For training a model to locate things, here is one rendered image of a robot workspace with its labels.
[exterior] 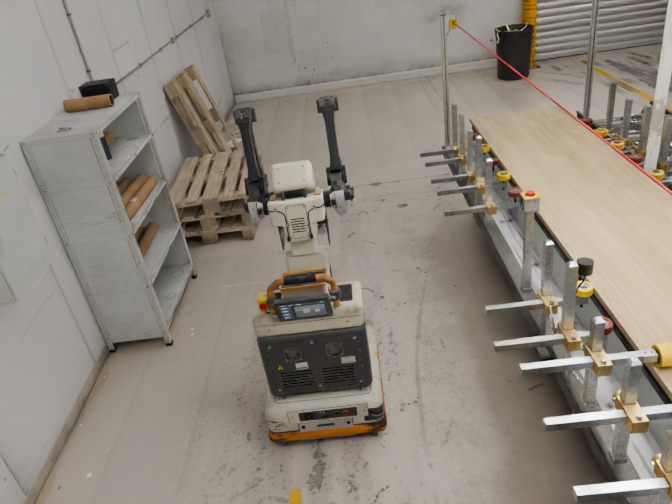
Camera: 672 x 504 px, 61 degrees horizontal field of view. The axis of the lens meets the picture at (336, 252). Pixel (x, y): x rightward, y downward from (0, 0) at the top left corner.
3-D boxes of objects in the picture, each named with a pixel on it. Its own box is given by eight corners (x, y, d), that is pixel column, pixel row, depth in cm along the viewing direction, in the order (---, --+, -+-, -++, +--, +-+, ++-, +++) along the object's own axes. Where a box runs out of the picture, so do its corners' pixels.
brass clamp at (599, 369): (595, 377, 194) (596, 366, 192) (579, 351, 206) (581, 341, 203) (613, 375, 194) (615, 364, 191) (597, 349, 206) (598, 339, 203)
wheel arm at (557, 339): (495, 354, 225) (495, 345, 223) (493, 348, 228) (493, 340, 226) (606, 341, 223) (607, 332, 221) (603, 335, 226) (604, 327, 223)
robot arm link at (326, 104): (315, 99, 277) (335, 97, 277) (316, 97, 290) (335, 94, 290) (328, 187, 293) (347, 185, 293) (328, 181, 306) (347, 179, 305)
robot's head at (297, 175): (313, 186, 276) (310, 157, 279) (271, 191, 277) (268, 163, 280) (316, 195, 290) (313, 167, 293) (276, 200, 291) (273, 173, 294)
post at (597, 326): (583, 422, 215) (595, 322, 191) (579, 415, 218) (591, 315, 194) (592, 421, 215) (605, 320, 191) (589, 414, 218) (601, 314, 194)
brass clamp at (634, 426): (628, 434, 173) (630, 422, 170) (609, 402, 184) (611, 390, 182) (649, 432, 172) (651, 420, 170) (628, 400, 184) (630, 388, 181)
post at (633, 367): (613, 470, 192) (631, 364, 168) (608, 462, 195) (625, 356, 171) (623, 469, 192) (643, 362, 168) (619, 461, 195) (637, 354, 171)
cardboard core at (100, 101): (61, 102, 360) (107, 95, 358) (66, 98, 367) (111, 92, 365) (66, 114, 364) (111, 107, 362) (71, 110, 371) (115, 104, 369)
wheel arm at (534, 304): (486, 317, 247) (486, 309, 245) (484, 312, 250) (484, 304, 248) (587, 305, 245) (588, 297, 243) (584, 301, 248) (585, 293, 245)
